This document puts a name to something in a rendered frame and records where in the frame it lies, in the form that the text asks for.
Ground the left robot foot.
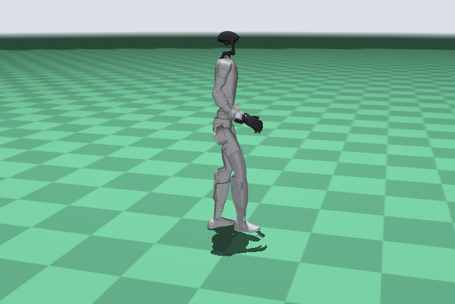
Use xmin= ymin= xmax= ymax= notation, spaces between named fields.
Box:
xmin=208 ymin=217 xmax=236 ymax=229

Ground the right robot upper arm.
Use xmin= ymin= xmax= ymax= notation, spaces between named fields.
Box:
xmin=213 ymin=60 xmax=232 ymax=99

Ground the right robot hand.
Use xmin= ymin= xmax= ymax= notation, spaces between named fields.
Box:
xmin=235 ymin=114 xmax=263 ymax=133

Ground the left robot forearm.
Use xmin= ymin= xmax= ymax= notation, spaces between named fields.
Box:
xmin=231 ymin=102 xmax=246 ymax=117

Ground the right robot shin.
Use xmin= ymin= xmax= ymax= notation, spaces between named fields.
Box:
xmin=230 ymin=176 xmax=248 ymax=224

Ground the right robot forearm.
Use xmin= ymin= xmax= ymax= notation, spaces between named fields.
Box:
xmin=214 ymin=91 xmax=242 ymax=123

